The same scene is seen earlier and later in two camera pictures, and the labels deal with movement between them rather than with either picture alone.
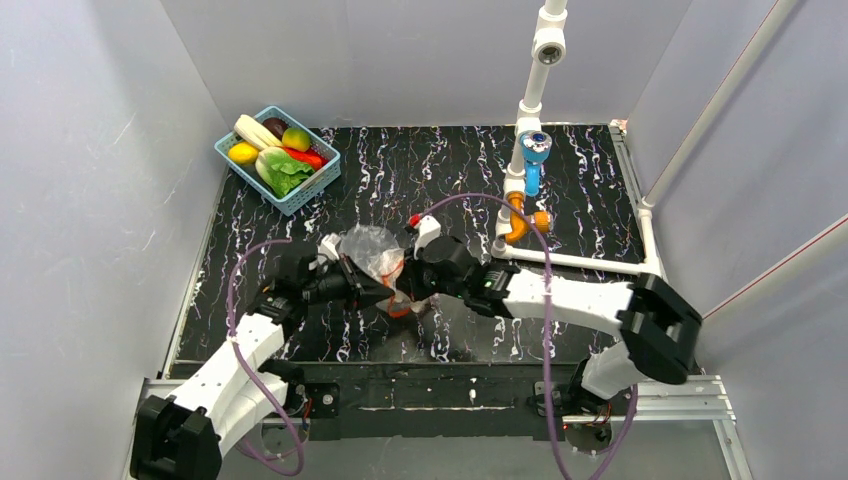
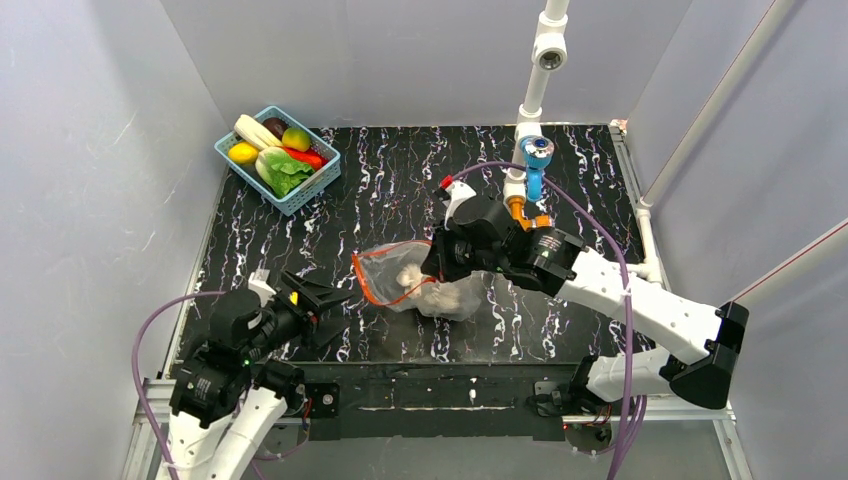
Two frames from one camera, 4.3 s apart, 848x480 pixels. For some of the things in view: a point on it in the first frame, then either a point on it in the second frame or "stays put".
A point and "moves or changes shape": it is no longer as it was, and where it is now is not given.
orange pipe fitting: x=520 y=221 stays put
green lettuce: x=281 y=174 stays put
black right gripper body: x=411 y=277 → x=441 y=253
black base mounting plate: x=426 y=400 stays put
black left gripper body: x=357 y=283 → x=299 y=307
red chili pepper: x=310 y=157 stays put
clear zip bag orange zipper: x=376 y=250 moves or changes shape
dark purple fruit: x=276 y=125 stays put
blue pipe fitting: x=535 y=149 stays put
